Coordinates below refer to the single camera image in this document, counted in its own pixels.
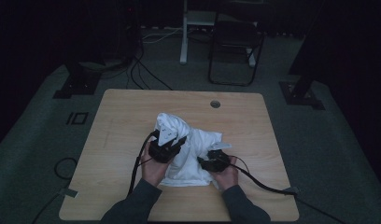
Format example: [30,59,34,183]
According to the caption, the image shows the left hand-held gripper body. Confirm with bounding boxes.
[148,124,179,164]

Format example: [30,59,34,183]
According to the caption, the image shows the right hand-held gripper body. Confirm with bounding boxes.
[205,142,233,173]

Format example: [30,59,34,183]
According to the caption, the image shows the white skirt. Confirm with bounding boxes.
[153,112,233,191]

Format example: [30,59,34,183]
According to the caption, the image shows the person's right hand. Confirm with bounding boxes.
[209,156,240,191]

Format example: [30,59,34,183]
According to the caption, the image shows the person's left hand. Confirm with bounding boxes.
[140,142,174,188]

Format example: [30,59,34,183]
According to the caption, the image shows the grey tape piece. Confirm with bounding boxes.
[282,186,301,197]
[58,188,79,199]

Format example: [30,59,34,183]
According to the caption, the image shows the black slanted stand with base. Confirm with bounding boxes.
[278,59,326,111]

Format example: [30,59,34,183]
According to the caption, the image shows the black stand with flat base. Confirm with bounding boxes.
[52,60,103,100]

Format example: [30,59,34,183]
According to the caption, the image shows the black folding chair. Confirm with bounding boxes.
[207,19,265,88]

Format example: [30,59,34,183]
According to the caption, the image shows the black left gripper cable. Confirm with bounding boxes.
[127,130,161,197]

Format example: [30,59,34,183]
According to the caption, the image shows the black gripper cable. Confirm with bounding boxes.
[225,154,348,224]
[127,130,161,197]

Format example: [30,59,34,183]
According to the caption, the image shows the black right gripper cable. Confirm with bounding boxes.
[225,154,348,224]

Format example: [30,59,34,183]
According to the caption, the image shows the black floor cables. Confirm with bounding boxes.
[125,46,174,91]

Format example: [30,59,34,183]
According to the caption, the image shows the white desk frame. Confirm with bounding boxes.
[179,0,258,68]

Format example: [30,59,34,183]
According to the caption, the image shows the white floor cable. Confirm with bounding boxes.
[141,27,184,45]

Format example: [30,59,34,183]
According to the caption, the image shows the thin black taped cable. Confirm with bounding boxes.
[30,183,72,224]

